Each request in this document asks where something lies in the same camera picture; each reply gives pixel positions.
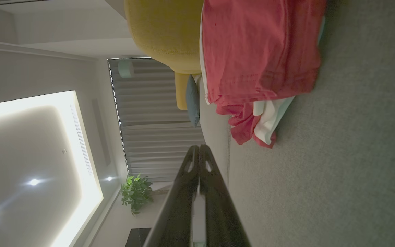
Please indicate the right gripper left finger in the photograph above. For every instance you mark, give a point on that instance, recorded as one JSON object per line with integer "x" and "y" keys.
{"x": 177, "y": 219}

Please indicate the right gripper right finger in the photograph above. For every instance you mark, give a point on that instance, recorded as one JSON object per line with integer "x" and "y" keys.
{"x": 221, "y": 223}

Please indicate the red basketball jersey number 23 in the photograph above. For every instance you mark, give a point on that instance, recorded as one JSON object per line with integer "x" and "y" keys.
{"x": 269, "y": 116}

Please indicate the red shorts white trim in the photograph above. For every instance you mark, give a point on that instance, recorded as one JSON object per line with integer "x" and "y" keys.
{"x": 259, "y": 44}

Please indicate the green potted plant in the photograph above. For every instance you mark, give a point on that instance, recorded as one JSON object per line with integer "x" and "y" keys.
{"x": 137, "y": 193}

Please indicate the grey sofa seat cushion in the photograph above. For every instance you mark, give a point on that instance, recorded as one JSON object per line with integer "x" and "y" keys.
{"x": 213, "y": 154}

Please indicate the round ceiling spotlight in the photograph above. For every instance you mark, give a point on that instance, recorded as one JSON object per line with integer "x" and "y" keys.
{"x": 34, "y": 182}
{"x": 109, "y": 178}

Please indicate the grey pleated curtain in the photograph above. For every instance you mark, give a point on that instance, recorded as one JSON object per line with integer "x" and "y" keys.
{"x": 156, "y": 137}

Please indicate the blue throw pillow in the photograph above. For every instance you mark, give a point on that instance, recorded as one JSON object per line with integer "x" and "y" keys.
{"x": 193, "y": 103}

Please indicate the yellow sofa back cushion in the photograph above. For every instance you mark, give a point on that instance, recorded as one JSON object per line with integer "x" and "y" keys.
{"x": 163, "y": 31}
{"x": 181, "y": 92}

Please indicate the wide grey sofa chaise seat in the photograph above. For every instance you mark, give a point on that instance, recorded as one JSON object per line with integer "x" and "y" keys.
{"x": 355, "y": 137}

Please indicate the floor lamp teal shade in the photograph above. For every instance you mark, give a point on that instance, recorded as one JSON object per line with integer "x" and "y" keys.
{"x": 126, "y": 68}

